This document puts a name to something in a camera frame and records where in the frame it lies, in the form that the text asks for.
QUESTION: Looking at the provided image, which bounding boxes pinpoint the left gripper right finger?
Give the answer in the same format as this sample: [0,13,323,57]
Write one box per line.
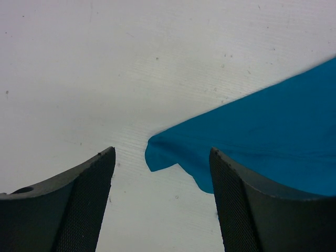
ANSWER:
[209,148,335,251]

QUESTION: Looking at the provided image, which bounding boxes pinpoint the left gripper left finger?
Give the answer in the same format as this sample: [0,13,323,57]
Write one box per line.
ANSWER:
[1,147,116,251]

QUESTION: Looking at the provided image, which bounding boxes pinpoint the blue t shirt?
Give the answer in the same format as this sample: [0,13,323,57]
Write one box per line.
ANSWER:
[145,59,335,196]

